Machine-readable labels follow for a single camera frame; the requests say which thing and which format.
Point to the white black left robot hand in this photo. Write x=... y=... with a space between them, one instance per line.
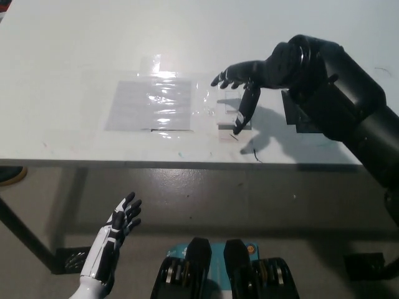
x=107 y=243

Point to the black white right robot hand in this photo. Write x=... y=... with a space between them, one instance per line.
x=274 y=73

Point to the white wall light switch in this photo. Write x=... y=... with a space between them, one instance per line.
x=227 y=107

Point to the black tape patch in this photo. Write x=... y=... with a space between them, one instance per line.
x=291 y=112

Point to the clear plastic tape film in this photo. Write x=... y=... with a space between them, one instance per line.
x=202 y=99

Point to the black metal table leg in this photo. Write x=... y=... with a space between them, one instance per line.
x=28 y=236

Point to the round black tan stool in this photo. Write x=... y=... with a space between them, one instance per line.
x=11 y=176

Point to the red dark background object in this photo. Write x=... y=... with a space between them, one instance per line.
x=3 y=7

